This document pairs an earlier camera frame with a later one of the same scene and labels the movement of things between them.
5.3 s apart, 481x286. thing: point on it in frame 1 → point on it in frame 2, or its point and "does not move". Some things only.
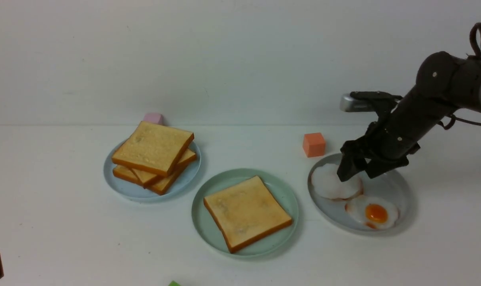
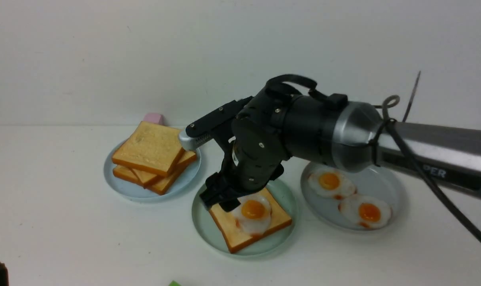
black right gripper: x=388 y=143 → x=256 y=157
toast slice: x=161 y=186 does not move
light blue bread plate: x=132 y=191 does not move
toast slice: x=153 y=148 does not move
